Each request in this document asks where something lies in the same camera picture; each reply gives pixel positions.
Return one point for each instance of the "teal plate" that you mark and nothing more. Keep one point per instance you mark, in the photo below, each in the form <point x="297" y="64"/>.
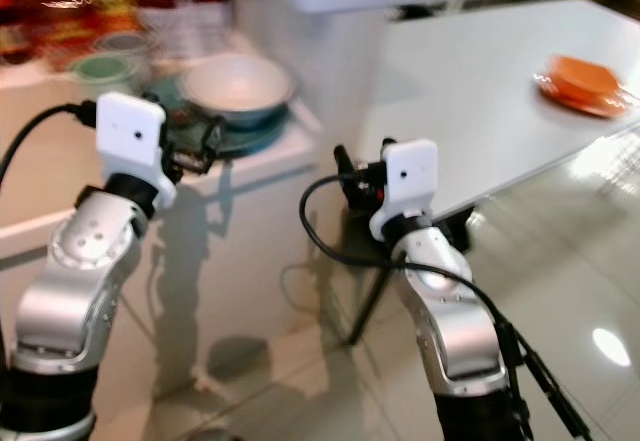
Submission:
<point x="255" y="139"/>

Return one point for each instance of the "large white teal bowl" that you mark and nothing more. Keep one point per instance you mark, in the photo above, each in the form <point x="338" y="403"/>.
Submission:
<point x="238" y="83"/>

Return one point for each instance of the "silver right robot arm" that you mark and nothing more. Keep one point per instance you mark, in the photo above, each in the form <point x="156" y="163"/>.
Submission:
<point x="450" y="331"/>

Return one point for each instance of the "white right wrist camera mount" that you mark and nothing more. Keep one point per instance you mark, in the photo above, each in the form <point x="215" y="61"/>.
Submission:
<point x="408" y="183"/>

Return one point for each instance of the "small grey bowl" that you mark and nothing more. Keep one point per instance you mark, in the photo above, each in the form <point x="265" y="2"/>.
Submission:
<point x="125" y="43"/>

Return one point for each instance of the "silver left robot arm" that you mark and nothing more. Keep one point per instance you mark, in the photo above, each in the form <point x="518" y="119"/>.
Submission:
<point x="75" y="291"/>

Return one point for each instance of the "orange bowl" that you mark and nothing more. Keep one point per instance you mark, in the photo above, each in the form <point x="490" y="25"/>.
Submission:
<point x="585" y="76"/>

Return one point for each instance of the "black table leg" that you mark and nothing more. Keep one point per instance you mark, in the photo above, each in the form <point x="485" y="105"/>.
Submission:
<point x="368" y="306"/>

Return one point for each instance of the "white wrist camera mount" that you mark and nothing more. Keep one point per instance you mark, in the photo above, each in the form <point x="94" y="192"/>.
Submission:
<point x="408" y="183"/>
<point x="132" y="136"/>

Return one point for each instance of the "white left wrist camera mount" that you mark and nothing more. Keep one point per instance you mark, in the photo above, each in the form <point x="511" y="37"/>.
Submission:
<point x="132" y="136"/>

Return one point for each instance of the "red food packages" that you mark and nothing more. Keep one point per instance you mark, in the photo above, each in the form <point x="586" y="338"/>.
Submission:
<point x="90" y="6"/>

